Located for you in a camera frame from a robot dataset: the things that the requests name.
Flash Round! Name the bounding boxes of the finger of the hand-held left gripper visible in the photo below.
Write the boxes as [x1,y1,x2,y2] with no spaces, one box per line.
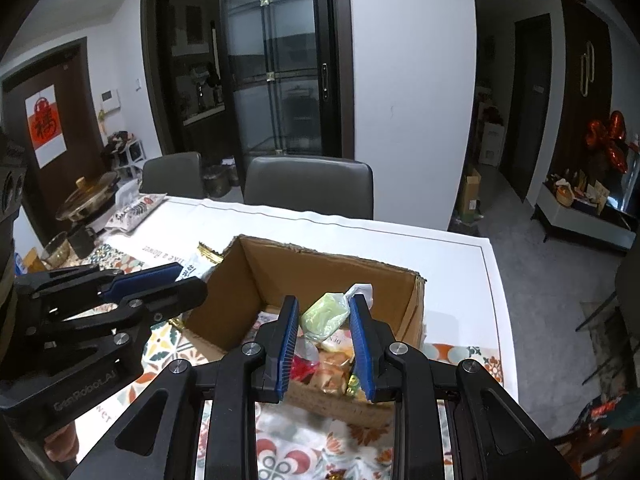
[15,262,184,314]
[37,276,209,357]

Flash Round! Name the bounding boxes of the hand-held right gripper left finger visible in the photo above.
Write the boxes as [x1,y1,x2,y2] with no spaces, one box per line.
[67,295,302,480]

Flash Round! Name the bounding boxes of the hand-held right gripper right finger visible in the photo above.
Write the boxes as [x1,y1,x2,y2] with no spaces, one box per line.
[348,293,586,480]

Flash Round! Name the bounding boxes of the white packet with gold edge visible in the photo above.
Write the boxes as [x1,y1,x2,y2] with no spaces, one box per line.
[170,241,226,331]

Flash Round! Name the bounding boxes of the light green snack packet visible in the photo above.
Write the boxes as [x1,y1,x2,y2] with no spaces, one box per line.
[300,284,375,337]

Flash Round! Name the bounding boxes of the brown cardboard box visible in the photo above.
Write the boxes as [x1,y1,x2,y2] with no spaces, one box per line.
[182,234,429,429]

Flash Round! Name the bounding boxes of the person's left hand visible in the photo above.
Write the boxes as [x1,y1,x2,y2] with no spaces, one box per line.
[45,422,79,463]

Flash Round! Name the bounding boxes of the magenta snack packet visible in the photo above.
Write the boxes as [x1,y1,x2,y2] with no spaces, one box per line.
[290,355,321,382]

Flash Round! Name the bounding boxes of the cream snack packet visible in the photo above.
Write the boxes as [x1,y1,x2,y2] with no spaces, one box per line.
[320,332,356,354]

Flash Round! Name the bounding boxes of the small green snack packet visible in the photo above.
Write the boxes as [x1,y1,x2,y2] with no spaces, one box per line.
[345,375,369,402]

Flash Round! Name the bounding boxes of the orange crinkled snack bag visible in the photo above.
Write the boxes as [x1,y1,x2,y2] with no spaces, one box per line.
[312,350,354,397]

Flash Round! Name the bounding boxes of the white printed bag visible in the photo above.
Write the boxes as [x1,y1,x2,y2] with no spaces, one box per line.
[107,192,169,234]

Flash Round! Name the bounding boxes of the black mug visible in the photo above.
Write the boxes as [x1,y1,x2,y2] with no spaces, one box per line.
[67,225,99,259]

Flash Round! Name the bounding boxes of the glass bowl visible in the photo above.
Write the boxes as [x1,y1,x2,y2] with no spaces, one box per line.
[40,232,74,269]

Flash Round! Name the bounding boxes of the metal pot with lid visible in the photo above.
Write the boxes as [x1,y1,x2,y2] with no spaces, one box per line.
[55,172,121,224]

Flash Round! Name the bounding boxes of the grey dining chair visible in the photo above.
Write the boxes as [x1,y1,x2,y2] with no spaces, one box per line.
[244,156,375,221]
[140,152,206,200]

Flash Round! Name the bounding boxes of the dark wooden door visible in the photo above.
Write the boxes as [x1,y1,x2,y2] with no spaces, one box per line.
[0,40,109,241]

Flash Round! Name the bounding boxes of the red white door poster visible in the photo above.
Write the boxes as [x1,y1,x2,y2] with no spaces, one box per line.
[25,85,69,169]

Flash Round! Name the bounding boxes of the small cardboard box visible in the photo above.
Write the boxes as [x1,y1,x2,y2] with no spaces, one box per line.
[460,165,485,221]

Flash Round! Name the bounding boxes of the glass sliding door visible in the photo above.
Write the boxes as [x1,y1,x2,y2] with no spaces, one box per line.
[220,0,351,196]

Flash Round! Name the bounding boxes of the white carton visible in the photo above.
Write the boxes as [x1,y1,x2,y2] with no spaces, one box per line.
[479,122,506,167]

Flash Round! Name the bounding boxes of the low white cabinet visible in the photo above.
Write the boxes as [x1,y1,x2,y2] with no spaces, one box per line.
[530,182,639,256]

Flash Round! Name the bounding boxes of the woven basket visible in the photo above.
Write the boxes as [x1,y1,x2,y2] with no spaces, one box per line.
[550,180,576,209]

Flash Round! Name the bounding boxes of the dark green chair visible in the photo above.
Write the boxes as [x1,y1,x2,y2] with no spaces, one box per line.
[575,255,640,356]

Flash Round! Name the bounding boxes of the dark hallway door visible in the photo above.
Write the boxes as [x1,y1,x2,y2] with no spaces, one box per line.
[500,15,554,204]

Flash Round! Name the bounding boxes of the red foil balloons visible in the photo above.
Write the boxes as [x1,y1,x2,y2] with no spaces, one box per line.
[585,110,630,174]

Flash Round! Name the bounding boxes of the dark cabinet with white handles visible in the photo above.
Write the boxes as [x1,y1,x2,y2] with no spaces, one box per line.
[550,0,614,181]

